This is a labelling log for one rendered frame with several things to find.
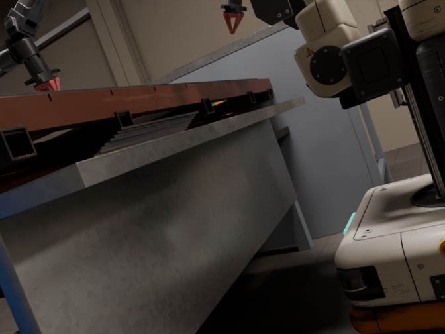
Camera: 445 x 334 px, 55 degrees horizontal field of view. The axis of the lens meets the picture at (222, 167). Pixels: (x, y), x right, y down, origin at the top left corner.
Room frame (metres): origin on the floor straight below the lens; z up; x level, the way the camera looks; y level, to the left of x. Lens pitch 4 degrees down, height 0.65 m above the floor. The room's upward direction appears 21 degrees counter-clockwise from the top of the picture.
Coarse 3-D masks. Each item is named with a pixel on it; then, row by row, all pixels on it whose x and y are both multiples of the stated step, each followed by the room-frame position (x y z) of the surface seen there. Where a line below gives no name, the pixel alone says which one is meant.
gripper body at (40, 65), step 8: (32, 56) 1.27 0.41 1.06; (40, 56) 1.29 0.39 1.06; (24, 64) 1.29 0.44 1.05; (32, 64) 1.28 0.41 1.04; (40, 64) 1.28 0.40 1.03; (32, 72) 1.28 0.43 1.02; (40, 72) 1.28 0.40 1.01; (48, 72) 1.29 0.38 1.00; (56, 72) 1.34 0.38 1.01; (32, 80) 1.29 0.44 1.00
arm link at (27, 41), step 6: (24, 36) 1.28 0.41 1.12; (18, 42) 1.26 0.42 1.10; (24, 42) 1.26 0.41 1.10; (30, 42) 1.28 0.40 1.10; (12, 48) 1.29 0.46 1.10; (18, 48) 1.27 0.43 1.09; (24, 48) 1.26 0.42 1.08; (30, 48) 1.27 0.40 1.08; (36, 48) 1.29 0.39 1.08; (12, 54) 1.29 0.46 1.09; (18, 54) 1.28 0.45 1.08; (24, 54) 1.27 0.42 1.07; (30, 54) 1.27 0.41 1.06; (36, 54) 1.30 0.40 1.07; (18, 60) 1.30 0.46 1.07
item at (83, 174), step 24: (240, 120) 0.97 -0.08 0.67; (144, 144) 0.61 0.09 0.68; (168, 144) 0.66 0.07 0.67; (192, 144) 0.73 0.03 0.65; (72, 168) 0.48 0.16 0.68; (96, 168) 0.50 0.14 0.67; (120, 168) 0.54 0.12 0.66; (24, 192) 0.52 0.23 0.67; (48, 192) 0.50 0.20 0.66; (72, 192) 0.49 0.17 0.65; (0, 216) 0.54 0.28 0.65
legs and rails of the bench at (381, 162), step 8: (368, 112) 2.44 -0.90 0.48; (368, 120) 2.45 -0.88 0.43; (368, 128) 2.45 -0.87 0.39; (376, 136) 2.44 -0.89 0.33; (376, 144) 2.45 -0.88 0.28; (376, 152) 2.45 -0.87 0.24; (376, 160) 2.46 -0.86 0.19; (384, 160) 2.41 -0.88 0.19; (384, 168) 2.27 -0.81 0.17; (384, 176) 2.45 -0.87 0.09
